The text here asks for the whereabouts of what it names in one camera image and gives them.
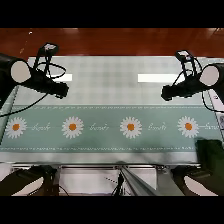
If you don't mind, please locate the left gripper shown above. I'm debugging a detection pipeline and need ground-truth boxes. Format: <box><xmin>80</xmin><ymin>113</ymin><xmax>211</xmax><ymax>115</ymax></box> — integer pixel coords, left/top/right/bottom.
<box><xmin>48</xmin><ymin>80</ymin><xmax>70</xmax><ymax>100</ymax></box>

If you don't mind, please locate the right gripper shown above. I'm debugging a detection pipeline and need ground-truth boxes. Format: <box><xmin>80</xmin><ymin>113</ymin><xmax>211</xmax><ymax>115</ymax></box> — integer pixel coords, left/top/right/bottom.
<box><xmin>160</xmin><ymin>82</ymin><xmax>183</xmax><ymax>102</ymax></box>

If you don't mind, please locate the black cable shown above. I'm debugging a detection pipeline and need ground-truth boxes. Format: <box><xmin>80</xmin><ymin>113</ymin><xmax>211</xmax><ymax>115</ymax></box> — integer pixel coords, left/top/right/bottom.
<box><xmin>112</xmin><ymin>171</ymin><xmax>126</xmax><ymax>197</ymax></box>
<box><xmin>201</xmin><ymin>90</ymin><xmax>224</xmax><ymax>114</ymax></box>
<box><xmin>0</xmin><ymin>91</ymin><xmax>51</xmax><ymax>118</ymax></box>

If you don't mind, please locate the silver frame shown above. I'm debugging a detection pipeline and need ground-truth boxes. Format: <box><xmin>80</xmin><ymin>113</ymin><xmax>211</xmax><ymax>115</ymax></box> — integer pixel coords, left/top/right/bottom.
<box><xmin>0</xmin><ymin>161</ymin><xmax>224</xmax><ymax>197</ymax></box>

